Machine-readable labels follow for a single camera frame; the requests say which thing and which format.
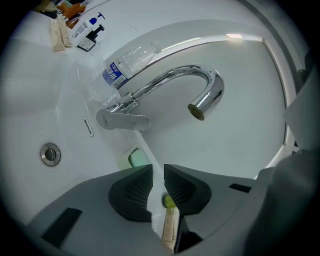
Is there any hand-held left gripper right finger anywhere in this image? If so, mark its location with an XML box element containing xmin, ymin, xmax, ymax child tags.
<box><xmin>163</xmin><ymin>164</ymin><xmax>261</xmax><ymax>255</ymax></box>

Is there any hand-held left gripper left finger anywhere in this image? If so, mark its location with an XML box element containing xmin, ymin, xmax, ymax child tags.
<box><xmin>27</xmin><ymin>164</ymin><xmax>163</xmax><ymax>256</ymax></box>

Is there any green soap bar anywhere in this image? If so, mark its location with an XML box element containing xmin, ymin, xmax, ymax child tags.
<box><xmin>127</xmin><ymin>149</ymin><xmax>149</xmax><ymax>168</ymax></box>

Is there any white ceramic sink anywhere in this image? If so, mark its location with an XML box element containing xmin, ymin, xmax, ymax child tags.
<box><xmin>4</xmin><ymin>37</ymin><xmax>161</xmax><ymax>223</ymax></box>

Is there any metal sink drain stopper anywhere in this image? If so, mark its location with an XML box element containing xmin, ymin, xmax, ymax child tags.
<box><xmin>39</xmin><ymin>142</ymin><xmax>62</xmax><ymax>167</ymax></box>

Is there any chrome faucet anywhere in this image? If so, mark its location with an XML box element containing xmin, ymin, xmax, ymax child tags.
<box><xmin>96</xmin><ymin>64</ymin><xmax>225</xmax><ymax>132</ymax></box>

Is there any clear plastic water bottle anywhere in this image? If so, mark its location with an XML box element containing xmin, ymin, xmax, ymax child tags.
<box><xmin>88</xmin><ymin>43</ymin><xmax>162</xmax><ymax>102</ymax></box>

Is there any white pump bottle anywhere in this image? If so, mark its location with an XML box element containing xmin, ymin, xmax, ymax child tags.
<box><xmin>70</xmin><ymin>11</ymin><xmax>106</xmax><ymax>48</ymax></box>

